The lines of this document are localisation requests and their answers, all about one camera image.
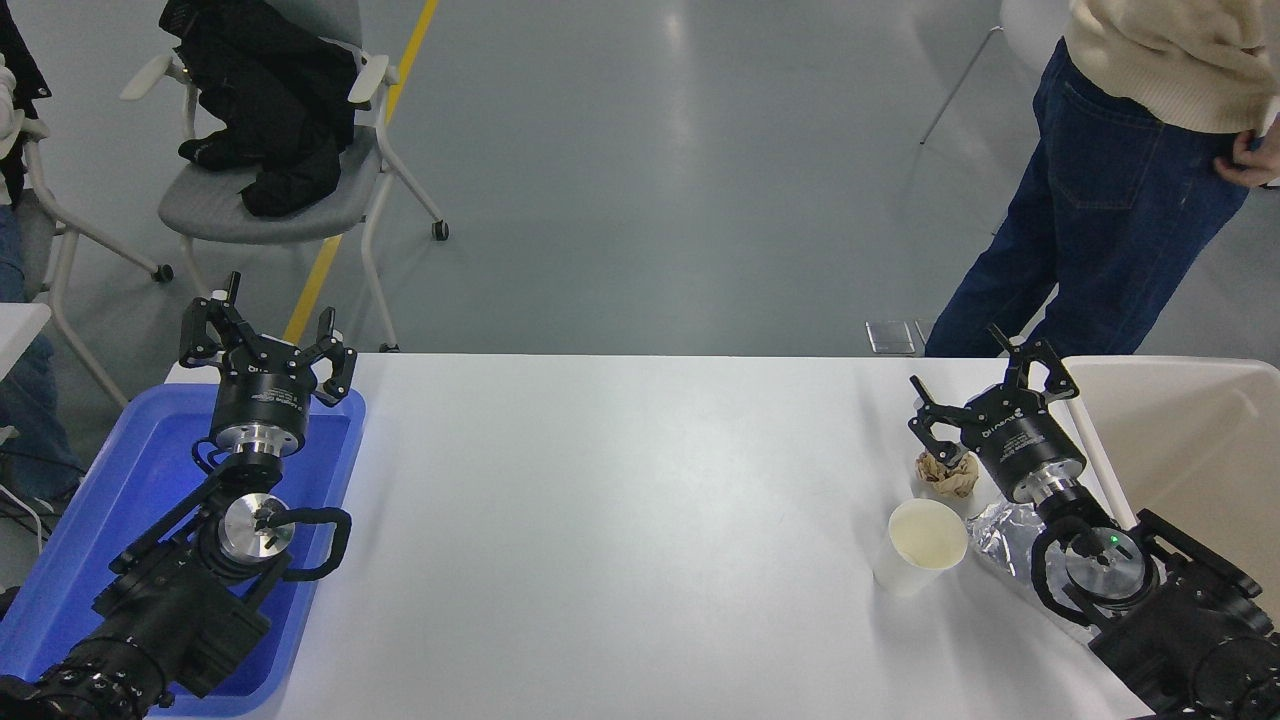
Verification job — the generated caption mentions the white floor cable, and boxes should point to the white floor cable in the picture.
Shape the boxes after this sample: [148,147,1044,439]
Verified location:
[0,486,49,553]

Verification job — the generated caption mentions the large pale bin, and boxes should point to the large pale bin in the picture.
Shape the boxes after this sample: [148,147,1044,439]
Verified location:
[1058,356,1280,613]

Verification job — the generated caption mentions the white shell chair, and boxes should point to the white shell chair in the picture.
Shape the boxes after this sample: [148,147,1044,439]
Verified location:
[919,0,1071,147]

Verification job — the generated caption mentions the grey seat wheeled chair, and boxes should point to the grey seat wheeled chair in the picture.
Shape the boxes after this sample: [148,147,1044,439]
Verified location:
[119,0,451,354]

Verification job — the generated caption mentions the crumpled tan paper ball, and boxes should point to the crumpled tan paper ball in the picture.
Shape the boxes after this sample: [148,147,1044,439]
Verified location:
[915,450,982,500]

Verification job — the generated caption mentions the standing person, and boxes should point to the standing person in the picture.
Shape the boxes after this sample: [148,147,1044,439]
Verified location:
[924,0,1280,359]

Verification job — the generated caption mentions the standing person's hand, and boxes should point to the standing person's hand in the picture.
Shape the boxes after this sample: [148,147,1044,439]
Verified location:
[1214,130,1280,189]

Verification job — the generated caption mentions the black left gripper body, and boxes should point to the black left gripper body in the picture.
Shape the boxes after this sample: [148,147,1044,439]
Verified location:
[209,346,320,433]

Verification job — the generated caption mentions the small white side table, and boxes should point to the small white side table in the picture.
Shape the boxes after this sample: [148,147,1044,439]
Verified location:
[0,303,53,382]

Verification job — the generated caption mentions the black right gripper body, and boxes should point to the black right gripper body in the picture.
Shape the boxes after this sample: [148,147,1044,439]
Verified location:
[962,384,1088,493]

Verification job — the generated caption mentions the white frame wheeled chair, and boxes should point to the white frame wheeled chair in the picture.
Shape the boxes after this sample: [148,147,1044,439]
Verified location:
[18,112,175,411]

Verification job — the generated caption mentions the black jacket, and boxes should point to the black jacket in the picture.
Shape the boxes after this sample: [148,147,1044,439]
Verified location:
[158,0,360,219]

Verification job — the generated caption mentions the white paper cup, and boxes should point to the white paper cup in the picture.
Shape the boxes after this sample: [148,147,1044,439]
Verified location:
[872,498,970,599]

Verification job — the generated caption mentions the blue plastic tray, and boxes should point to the blue plastic tray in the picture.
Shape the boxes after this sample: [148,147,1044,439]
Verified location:
[0,382,367,718]

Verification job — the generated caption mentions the silver foil tray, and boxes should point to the silver foil tray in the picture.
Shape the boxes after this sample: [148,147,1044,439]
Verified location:
[965,500,1101,641]

